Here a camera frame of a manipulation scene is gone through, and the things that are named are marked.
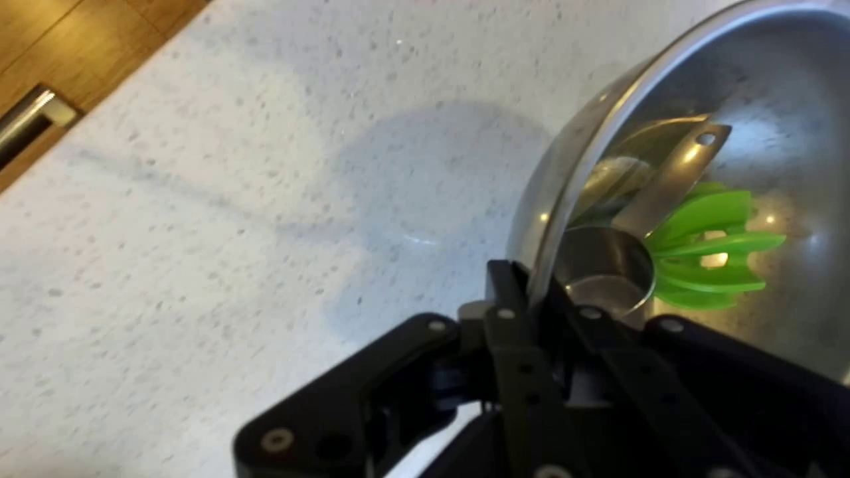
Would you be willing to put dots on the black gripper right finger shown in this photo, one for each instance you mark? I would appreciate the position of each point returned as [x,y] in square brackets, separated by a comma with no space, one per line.
[672,398]

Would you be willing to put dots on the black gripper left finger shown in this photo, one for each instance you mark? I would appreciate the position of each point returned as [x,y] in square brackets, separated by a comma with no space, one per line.
[506,353]

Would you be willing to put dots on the silver metal bowl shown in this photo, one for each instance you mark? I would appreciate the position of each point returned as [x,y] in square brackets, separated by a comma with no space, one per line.
[798,88]

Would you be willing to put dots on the metal measuring cup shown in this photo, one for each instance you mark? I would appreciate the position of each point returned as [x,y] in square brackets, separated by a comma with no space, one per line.
[612,255]

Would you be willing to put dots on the green plastic slotted piece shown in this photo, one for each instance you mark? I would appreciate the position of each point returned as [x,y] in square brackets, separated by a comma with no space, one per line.
[708,214]

